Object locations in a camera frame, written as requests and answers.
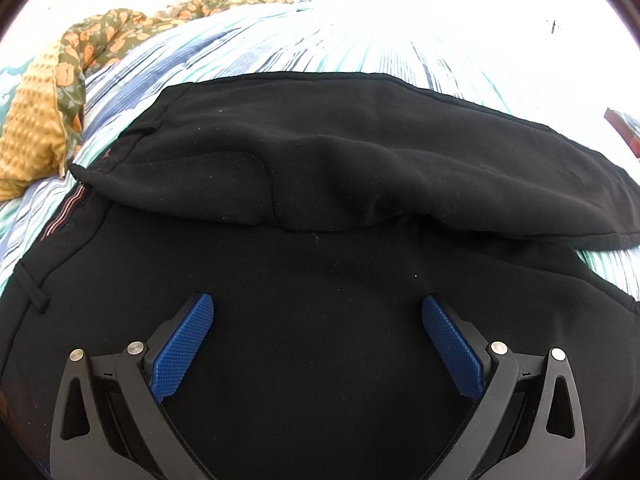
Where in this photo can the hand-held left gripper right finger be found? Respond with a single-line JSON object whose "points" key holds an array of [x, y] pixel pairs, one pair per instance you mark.
{"points": [[450, 345]]}

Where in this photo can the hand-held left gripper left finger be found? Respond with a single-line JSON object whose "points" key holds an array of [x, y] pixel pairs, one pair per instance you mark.
{"points": [[182, 345]]}

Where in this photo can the black pants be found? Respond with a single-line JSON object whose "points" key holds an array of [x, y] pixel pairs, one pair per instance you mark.
{"points": [[320, 240]]}

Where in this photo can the yellow knit cushion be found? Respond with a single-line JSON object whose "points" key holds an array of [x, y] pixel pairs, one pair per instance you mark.
{"points": [[30, 130]]}

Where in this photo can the brown wooden dresser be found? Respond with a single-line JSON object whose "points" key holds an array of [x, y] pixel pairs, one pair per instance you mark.
{"points": [[625, 127]]}

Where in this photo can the teal patterned pillow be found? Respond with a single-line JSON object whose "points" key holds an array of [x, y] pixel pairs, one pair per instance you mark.
{"points": [[11, 85]]}

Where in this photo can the floral orange green blanket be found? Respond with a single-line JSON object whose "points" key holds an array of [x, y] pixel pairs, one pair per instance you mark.
{"points": [[120, 35]]}

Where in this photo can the striped bedspread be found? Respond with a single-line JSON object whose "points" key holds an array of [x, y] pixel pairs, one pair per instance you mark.
{"points": [[350, 35]]}

